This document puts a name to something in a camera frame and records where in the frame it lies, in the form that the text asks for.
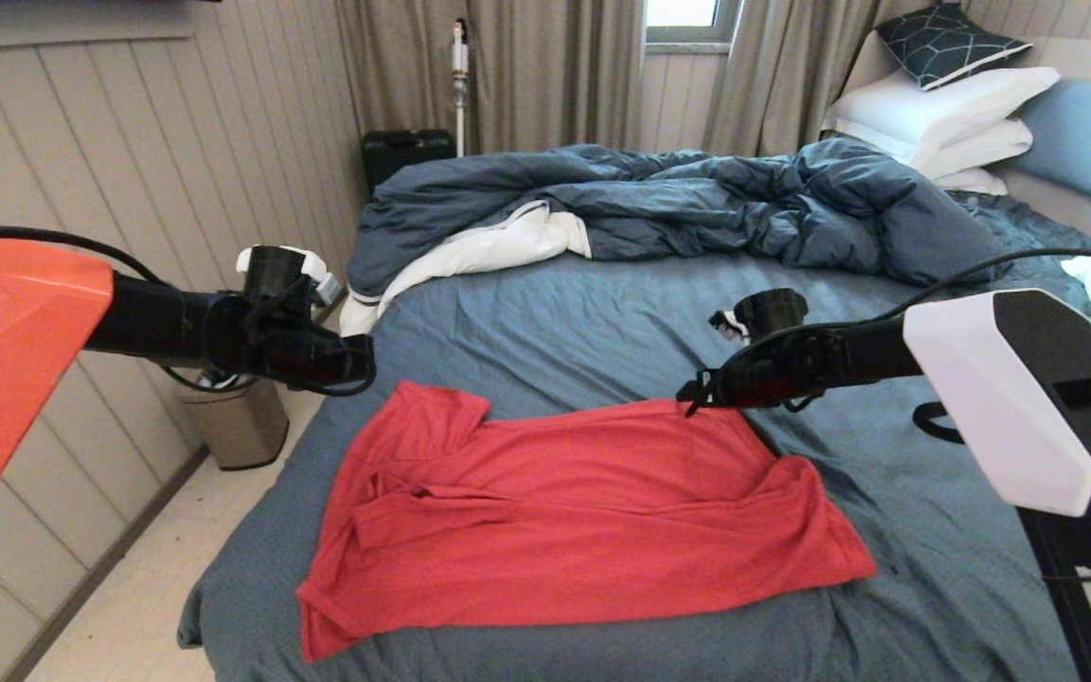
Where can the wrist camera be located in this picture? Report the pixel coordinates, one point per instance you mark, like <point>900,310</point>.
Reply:
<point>773,311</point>
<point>276,275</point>

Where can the dark blue crumpled duvet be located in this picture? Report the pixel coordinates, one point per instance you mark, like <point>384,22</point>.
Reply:
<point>697,204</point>

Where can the bronze trash bin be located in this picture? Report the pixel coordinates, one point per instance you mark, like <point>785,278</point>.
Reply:
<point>242,426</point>

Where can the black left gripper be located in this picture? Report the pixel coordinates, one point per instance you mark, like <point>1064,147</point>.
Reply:
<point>304,355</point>

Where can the black hard case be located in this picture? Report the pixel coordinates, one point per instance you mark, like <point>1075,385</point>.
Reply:
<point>403,153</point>

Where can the white bed linen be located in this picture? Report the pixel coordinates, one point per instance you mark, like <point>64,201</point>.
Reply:
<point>479,251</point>

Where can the white stick vacuum cleaner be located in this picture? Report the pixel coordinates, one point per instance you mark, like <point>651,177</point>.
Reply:
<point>459,90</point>

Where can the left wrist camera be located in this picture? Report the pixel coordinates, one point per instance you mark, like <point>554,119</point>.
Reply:
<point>276,275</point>

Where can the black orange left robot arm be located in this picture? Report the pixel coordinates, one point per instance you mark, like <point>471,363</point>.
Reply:
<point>15,360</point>

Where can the grey framed window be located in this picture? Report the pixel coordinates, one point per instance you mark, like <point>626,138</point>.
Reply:
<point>683,19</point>

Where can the red t-shirt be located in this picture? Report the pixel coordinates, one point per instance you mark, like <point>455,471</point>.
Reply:
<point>583,530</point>

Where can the beige curtain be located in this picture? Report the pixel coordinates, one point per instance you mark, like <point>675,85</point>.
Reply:
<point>792,71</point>
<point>527,71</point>

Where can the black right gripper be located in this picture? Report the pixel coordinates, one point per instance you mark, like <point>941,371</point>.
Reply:
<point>782,374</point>

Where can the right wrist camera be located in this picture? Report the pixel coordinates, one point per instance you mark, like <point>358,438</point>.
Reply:
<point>773,311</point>

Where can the large white pillow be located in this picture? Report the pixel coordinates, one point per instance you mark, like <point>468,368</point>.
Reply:
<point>929,112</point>

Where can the dark patterned cushion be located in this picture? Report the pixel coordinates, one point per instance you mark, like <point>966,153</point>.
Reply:
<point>943,45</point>

